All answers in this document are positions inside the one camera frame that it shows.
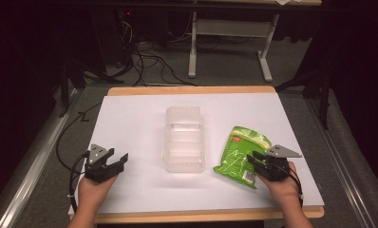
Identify green snack bag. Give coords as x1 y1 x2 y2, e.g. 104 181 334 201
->
213 125 273 190

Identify black stand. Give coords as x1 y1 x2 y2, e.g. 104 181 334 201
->
274 65 333 131
57 56 125 119

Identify white metal desk frame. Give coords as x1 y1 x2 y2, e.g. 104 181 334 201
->
187 0 323 84

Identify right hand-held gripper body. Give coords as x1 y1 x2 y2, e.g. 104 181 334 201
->
255 144 303 182

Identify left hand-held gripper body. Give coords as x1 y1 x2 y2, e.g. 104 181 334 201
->
84 143 119 184

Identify dark computer tower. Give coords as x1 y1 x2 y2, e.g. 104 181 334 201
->
112 9 139 69

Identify black floor cables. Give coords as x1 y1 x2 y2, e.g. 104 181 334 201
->
114 18 198 87

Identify person's right hand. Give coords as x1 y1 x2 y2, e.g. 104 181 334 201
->
256 161 301 205

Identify white paper sheet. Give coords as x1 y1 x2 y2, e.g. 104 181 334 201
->
67 92 325 216

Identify metal floor rail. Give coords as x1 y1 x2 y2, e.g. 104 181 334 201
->
305 94 378 228
0 87 84 228

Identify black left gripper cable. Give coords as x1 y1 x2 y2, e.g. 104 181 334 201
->
55 102 104 204

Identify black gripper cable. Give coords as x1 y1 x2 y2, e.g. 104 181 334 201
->
55 102 104 204
280 162 305 208

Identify person's left hand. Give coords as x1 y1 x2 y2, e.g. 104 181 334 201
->
77 174 119 212

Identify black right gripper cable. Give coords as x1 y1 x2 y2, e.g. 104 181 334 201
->
280 162 305 208

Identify clear plastic container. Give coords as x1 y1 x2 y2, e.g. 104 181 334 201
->
161 105 207 174

